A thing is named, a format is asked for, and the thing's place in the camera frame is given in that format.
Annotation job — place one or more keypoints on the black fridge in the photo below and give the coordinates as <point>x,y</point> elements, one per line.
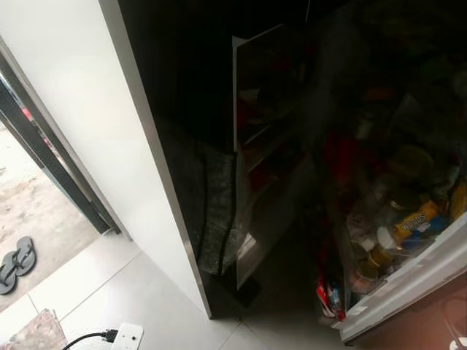
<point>190,109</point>

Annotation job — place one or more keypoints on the black sliding door frame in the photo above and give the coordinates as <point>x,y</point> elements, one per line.
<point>51,146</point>

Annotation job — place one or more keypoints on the grey flip-flop slipper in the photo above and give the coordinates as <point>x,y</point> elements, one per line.
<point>7,275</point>
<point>26,255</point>

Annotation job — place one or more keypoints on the glass jar gold lid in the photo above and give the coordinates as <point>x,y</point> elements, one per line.
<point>403,200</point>

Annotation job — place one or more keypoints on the red snack packet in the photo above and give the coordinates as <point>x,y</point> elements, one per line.
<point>328,300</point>

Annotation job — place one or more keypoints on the open fridge door white shelf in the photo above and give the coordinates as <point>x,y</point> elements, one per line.
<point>416,281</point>

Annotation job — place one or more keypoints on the yellow round food item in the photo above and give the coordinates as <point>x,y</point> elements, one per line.
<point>460,203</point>

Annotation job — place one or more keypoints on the white power strip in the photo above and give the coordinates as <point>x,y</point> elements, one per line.
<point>128,337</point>

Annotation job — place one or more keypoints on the olive round lid container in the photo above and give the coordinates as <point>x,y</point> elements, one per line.
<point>410,162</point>

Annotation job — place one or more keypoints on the patterned door mat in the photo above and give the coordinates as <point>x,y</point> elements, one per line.
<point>33,332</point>

